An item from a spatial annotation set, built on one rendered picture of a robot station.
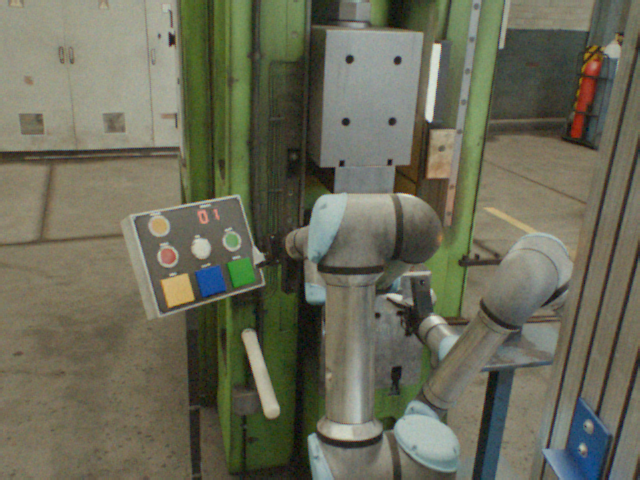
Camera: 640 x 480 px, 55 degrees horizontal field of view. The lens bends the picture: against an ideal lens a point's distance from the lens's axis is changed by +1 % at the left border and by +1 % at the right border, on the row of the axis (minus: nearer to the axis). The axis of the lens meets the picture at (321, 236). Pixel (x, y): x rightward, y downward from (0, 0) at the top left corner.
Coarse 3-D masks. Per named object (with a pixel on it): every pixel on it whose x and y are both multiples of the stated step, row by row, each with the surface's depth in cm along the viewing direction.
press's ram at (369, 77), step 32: (320, 32) 178; (352, 32) 174; (384, 32) 177; (416, 32) 180; (320, 64) 180; (352, 64) 178; (384, 64) 180; (416, 64) 183; (320, 96) 181; (352, 96) 181; (384, 96) 184; (416, 96) 186; (320, 128) 183; (352, 128) 185; (384, 128) 188; (320, 160) 186; (352, 160) 189; (384, 160) 191
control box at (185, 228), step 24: (144, 216) 162; (168, 216) 166; (192, 216) 170; (216, 216) 174; (240, 216) 179; (144, 240) 160; (168, 240) 164; (192, 240) 168; (216, 240) 173; (240, 240) 177; (144, 264) 159; (192, 264) 167; (216, 264) 171; (144, 288) 162; (192, 288) 166; (240, 288) 174; (168, 312) 160
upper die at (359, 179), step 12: (312, 168) 215; (324, 168) 200; (336, 168) 188; (348, 168) 189; (360, 168) 190; (372, 168) 191; (384, 168) 192; (324, 180) 201; (336, 180) 190; (348, 180) 191; (360, 180) 192; (372, 180) 193; (384, 180) 194; (336, 192) 191; (348, 192) 192; (360, 192) 193; (372, 192) 194; (384, 192) 196
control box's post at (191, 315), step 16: (192, 320) 183; (192, 336) 185; (192, 352) 187; (192, 368) 189; (192, 384) 191; (192, 400) 194; (192, 416) 196; (192, 432) 198; (192, 448) 200; (192, 464) 202
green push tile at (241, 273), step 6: (246, 258) 176; (228, 264) 173; (234, 264) 174; (240, 264) 175; (246, 264) 176; (228, 270) 173; (234, 270) 173; (240, 270) 174; (246, 270) 176; (252, 270) 177; (234, 276) 173; (240, 276) 174; (246, 276) 175; (252, 276) 176; (234, 282) 173; (240, 282) 174; (246, 282) 175; (252, 282) 176; (234, 288) 173
